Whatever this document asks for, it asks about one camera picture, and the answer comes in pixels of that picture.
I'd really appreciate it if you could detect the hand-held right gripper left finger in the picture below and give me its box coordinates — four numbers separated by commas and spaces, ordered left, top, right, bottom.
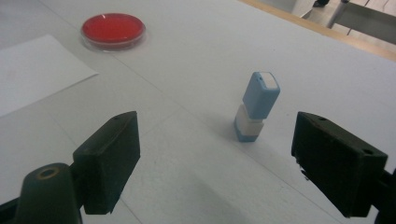
72, 110, 141, 216

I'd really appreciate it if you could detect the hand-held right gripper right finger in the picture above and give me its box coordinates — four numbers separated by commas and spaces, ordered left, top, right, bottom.
290, 111, 389, 218

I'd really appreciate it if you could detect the blue and white stamp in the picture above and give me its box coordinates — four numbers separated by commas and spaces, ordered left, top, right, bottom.
233, 71, 281, 144

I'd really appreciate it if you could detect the round red ink pad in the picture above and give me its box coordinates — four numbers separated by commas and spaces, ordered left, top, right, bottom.
80, 12, 147, 52

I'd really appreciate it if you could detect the white paper sheet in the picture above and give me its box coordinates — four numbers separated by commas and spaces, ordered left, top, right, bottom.
0, 34, 100, 119

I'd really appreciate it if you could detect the grey metal stand leg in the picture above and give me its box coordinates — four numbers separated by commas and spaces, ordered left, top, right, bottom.
326, 0, 351, 29

